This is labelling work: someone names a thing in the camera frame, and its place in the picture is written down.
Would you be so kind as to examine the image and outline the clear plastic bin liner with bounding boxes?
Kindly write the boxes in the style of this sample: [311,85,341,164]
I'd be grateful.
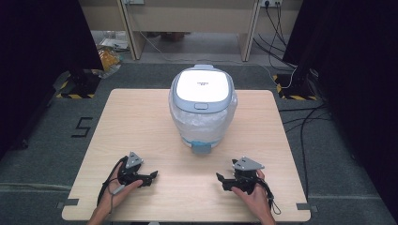
[168,89,238,144]

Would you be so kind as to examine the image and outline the person's left hand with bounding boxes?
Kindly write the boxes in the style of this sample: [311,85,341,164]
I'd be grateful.
[102,162,144,210]

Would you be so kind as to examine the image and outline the black curtain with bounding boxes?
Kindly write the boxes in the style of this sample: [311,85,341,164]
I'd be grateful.
[0,0,105,158]
[282,0,398,217]

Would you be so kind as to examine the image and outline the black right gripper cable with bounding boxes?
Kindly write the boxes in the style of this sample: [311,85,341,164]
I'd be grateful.
[258,176,283,216]

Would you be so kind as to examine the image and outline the white and blue rice cooker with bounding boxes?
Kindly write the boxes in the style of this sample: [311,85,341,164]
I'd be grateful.
[168,64,238,155]

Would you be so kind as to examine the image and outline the black power cables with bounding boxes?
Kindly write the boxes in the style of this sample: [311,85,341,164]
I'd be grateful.
[253,3,299,69]

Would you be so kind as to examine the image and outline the plastic bag with yellow contents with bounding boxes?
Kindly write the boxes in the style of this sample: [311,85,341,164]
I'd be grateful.
[95,43,124,80]

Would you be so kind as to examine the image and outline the black floor cables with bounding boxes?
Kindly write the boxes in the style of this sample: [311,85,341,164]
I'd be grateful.
[277,103,333,201]

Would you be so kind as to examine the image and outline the grey cable plug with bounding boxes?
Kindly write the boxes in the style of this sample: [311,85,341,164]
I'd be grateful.
[112,184,127,196]

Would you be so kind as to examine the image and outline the black stand base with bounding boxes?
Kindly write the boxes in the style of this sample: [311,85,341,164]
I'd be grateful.
[271,72,319,101]
[55,68,101,99]

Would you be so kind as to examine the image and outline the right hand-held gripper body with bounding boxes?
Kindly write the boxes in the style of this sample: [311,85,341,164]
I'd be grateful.
[230,156,266,195]

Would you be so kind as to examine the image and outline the person's right hand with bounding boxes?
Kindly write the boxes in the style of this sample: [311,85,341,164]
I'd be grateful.
[230,169,274,218]

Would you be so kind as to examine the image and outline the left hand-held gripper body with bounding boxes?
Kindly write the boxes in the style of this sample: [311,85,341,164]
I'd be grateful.
[116,151,151,188]

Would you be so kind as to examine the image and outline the grey tape strip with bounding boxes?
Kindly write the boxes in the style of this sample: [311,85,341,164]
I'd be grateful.
[296,202,319,214]
[55,198,80,210]

